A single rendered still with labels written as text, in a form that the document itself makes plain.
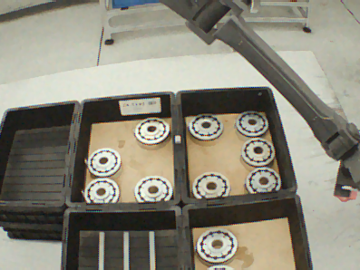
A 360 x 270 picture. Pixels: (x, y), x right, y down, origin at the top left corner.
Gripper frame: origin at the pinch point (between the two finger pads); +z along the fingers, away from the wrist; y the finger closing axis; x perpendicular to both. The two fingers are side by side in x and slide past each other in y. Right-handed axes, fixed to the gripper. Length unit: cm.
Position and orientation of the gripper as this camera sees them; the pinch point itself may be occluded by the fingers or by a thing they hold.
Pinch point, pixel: (346, 184)
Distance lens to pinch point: 104.8
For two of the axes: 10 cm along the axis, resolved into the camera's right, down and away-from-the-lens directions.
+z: 2.7, 5.7, 7.7
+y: 3.6, -8.1, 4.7
